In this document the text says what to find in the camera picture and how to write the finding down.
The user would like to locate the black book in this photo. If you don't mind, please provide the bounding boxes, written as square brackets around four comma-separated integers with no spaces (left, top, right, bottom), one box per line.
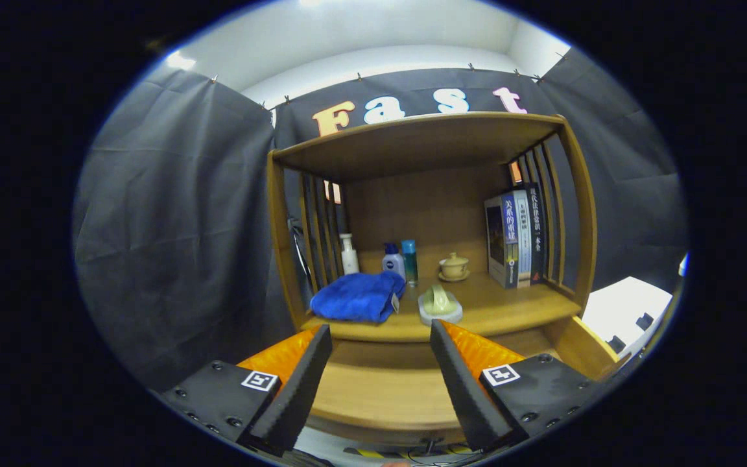
[524,183,548,285]

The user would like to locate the teal bottle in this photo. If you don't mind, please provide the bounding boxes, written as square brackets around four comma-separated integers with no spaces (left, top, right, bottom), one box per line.
[401,239,420,288]

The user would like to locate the black floor cables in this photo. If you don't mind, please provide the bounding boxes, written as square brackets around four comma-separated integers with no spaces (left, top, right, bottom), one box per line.
[406,441,478,465]

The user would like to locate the dark blue book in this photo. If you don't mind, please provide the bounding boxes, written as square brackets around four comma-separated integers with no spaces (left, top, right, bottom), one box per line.
[484,192,520,289]

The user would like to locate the yellow black floor tape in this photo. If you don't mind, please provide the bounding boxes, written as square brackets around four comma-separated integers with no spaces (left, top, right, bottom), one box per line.
[346,446,471,459]

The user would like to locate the pale blue book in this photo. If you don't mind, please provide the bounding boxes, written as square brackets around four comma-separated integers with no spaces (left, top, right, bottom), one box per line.
[513,188,534,286]

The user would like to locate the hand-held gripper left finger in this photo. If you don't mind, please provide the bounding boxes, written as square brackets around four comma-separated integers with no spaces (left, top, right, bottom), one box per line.
[160,324,334,458]

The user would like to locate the yellow lidded teacup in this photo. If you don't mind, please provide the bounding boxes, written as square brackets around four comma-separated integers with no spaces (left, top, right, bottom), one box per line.
[438,252,471,283]

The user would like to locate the wooden cabinet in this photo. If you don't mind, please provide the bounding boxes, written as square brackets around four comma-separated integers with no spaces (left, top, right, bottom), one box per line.
[267,112,627,448]

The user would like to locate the wooden countertop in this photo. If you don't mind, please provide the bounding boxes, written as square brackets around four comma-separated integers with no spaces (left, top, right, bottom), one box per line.
[300,272,583,343]

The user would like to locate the white pump bottle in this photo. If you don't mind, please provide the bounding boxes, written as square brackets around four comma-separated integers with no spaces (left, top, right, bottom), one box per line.
[339,233,361,276]

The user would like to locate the white box with black handles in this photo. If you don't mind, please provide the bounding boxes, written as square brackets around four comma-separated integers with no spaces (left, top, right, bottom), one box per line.
[581,276,674,356]

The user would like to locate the pale green soap dish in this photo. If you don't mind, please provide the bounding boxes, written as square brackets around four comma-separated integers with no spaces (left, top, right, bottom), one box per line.
[418,283,464,326]

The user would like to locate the blue towel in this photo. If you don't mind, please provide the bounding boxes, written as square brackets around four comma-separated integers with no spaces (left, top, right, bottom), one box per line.
[309,270,407,324]

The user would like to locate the white bottle with blue cap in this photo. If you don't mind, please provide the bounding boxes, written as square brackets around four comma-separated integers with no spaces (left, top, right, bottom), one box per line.
[381,243,407,281]

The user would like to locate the wooden drawer with black knob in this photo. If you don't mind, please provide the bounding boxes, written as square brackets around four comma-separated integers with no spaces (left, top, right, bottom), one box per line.
[309,316,627,448]

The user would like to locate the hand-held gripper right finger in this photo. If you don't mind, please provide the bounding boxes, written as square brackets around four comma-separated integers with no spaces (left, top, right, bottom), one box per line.
[429,319,608,453]

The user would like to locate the black backdrop cloth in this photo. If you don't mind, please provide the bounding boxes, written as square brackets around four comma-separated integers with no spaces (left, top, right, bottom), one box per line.
[74,49,689,390]

